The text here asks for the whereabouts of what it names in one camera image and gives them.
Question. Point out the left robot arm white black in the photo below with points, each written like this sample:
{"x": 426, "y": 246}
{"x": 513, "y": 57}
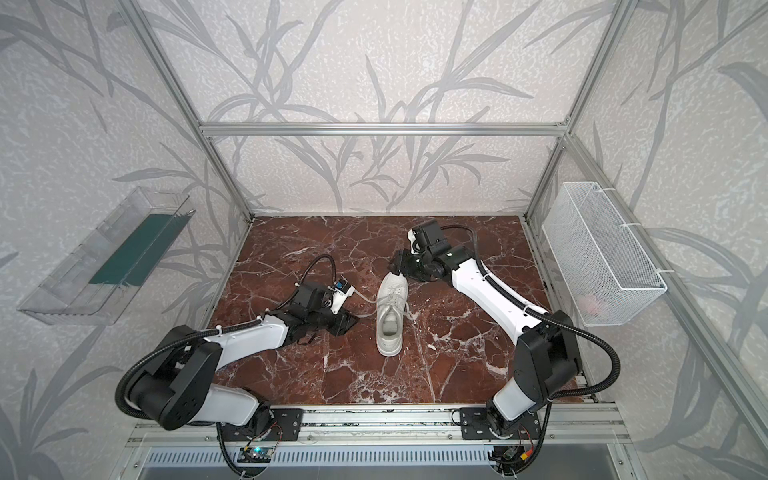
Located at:
{"x": 174, "y": 384}

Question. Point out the green circuit board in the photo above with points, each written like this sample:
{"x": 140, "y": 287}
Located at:
{"x": 255, "y": 455}

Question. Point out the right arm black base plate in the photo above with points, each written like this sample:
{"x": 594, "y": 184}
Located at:
{"x": 476, "y": 423}

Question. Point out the clear plastic wall tray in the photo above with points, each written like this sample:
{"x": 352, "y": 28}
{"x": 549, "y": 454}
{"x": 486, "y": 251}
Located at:
{"x": 96, "y": 282}

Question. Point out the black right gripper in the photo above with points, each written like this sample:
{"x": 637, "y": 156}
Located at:
{"x": 408, "y": 263}

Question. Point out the aluminium frame rail base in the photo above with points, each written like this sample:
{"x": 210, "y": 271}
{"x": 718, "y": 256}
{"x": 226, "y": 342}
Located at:
{"x": 442, "y": 424}

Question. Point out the white sneaker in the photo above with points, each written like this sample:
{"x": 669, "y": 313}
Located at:
{"x": 389, "y": 341}

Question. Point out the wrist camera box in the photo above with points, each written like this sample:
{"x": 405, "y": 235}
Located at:
{"x": 341, "y": 290}
{"x": 415, "y": 247}

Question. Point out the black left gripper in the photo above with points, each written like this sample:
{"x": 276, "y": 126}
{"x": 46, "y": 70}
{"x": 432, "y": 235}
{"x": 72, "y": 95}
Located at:
{"x": 330, "y": 318}

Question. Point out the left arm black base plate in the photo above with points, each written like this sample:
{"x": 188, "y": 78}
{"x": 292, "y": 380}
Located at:
{"x": 280, "y": 424}

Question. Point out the white shoelace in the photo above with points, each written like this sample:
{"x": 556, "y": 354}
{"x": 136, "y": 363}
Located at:
{"x": 363, "y": 297}

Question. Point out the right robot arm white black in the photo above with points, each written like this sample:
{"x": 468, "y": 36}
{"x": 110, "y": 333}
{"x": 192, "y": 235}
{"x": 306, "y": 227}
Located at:
{"x": 545, "y": 356}

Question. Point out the aluminium frame crossbar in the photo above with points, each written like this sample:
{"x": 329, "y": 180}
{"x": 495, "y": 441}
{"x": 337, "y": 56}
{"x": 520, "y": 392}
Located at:
{"x": 219, "y": 129}

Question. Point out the white wire mesh basket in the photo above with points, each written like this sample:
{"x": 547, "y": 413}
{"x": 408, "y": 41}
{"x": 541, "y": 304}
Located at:
{"x": 598, "y": 253}

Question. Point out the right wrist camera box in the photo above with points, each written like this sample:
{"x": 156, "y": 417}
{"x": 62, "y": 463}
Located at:
{"x": 415, "y": 247}

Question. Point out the pink object in basket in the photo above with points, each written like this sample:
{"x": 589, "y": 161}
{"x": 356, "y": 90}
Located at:
{"x": 591, "y": 305}

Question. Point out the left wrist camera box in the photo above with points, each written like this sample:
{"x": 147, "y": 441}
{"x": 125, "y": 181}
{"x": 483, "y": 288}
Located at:
{"x": 341, "y": 290}

